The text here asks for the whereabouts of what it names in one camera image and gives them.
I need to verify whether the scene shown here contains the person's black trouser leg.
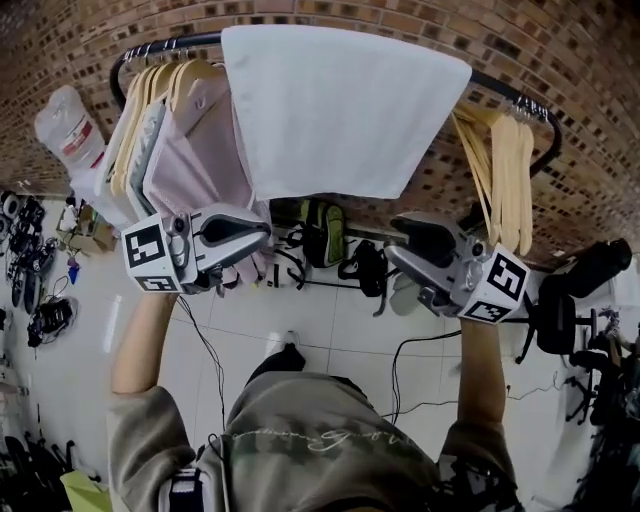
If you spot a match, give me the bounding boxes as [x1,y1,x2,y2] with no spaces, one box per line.
[247,342,307,386]

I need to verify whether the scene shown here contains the white plastic bag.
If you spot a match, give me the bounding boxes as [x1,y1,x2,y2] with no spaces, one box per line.
[34,84,109,174]

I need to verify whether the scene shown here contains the person's right forearm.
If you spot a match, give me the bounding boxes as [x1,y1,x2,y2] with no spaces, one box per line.
[457,317,509,426]

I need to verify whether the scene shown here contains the black strap bag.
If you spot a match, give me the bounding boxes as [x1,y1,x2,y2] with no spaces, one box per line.
[338,239,389,316]

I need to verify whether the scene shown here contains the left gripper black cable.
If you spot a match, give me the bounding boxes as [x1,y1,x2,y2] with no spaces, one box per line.
[177,294,226,451]

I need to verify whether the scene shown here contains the green and black backpack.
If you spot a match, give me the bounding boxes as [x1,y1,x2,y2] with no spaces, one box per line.
[299,199,349,269]

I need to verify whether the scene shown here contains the black clothes rail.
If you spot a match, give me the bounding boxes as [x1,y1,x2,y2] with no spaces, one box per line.
[109,32,564,179]

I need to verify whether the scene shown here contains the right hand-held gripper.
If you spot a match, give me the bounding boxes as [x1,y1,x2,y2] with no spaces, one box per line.
[383,211,531,325]

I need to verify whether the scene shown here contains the wooden hangers holding clothes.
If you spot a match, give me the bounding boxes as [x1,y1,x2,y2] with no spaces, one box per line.
[107,59,221,196]

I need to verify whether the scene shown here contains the olive green cloth bag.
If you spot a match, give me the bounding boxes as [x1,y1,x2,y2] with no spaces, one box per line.
[387,272,426,316]

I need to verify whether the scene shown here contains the white towel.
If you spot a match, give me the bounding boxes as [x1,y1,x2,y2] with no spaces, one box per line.
[219,23,474,201]

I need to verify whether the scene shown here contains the black office chair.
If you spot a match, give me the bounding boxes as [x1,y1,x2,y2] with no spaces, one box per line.
[517,238,634,365]
[564,344,640,426]

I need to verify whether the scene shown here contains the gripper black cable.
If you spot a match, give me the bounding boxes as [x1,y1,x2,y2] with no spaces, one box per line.
[177,294,226,451]
[379,329,464,421]

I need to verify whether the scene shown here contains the white garment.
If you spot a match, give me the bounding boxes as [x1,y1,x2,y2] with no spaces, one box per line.
[94,102,166,226]

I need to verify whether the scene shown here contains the white bag with black straps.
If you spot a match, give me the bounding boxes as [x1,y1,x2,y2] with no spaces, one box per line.
[264,234,306,291]

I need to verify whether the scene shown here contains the pile of black electronic gear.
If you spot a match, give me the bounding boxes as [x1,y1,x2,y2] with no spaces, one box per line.
[0,192,81,349]

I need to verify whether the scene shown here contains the bunch of bare wooden hangers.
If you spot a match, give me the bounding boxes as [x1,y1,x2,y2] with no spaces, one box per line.
[452,102,536,256]

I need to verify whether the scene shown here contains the pink garment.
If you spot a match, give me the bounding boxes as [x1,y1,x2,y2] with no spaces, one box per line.
[142,74,274,291]

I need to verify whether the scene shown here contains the white water dispenser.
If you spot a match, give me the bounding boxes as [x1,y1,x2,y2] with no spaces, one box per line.
[69,169,136,226]

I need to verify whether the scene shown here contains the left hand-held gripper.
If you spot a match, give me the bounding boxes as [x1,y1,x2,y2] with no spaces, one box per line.
[121,202,273,295]

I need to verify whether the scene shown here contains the yellow green bag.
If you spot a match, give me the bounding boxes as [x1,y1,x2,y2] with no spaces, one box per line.
[59,469,114,512]

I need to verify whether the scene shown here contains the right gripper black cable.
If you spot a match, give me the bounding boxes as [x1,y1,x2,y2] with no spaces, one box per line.
[379,329,464,421]

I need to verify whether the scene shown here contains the cardboard box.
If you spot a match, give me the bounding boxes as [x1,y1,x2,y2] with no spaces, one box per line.
[55,197,119,254]

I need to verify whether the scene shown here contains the person's left forearm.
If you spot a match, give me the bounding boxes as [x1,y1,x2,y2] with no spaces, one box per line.
[109,292,179,396]

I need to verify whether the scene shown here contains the person's grey t-shirt torso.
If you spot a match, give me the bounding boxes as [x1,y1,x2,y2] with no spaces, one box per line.
[107,372,519,512]

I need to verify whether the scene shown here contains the striped shoulder strap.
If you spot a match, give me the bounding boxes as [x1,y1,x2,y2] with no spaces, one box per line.
[167,467,201,512]

